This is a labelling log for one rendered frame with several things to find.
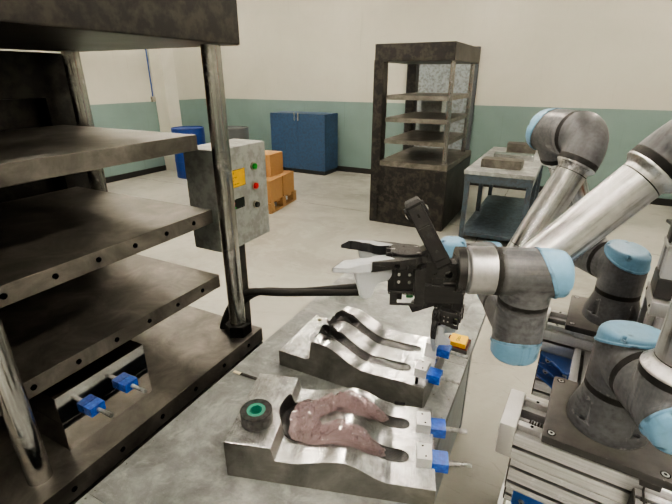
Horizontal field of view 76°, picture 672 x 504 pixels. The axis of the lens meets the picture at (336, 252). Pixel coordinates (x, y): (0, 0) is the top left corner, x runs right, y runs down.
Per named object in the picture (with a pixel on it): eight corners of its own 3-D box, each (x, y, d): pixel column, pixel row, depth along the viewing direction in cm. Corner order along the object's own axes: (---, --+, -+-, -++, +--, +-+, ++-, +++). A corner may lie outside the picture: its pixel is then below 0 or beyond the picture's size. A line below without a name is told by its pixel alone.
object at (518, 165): (537, 207, 612) (549, 141, 577) (522, 251, 456) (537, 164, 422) (486, 200, 642) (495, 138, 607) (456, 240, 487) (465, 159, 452)
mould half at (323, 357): (443, 364, 147) (447, 330, 142) (421, 413, 126) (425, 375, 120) (316, 328, 168) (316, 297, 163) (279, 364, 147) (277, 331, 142)
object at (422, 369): (460, 385, 127) (462, 371, 125) (457, 396, 123) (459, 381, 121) (418, 373, 133) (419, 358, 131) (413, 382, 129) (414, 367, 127)
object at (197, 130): (216, 174, 818) (211, 126, 784) (193, 180, 769) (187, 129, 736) (193, 171, 843) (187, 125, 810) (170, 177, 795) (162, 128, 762)
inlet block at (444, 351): (468, 360, 135) (471, 345, 133) (465, 369, 131) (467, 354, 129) (428, 348, 141) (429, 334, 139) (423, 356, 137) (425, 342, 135)
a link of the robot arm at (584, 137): (642, 128, 101) (527, 300, 113) (605, 123, 111) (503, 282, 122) (612, 104, 97) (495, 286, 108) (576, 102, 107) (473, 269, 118)
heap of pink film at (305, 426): (389, 411, 118) (390, 388, 115) (385, 464, 102) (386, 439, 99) (298, 400, 122) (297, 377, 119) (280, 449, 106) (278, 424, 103)
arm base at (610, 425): (647, 412, 93) (660, 375, 89) (651, 462, 81) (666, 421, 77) (569, 388, 100) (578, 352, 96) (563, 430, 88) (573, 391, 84)
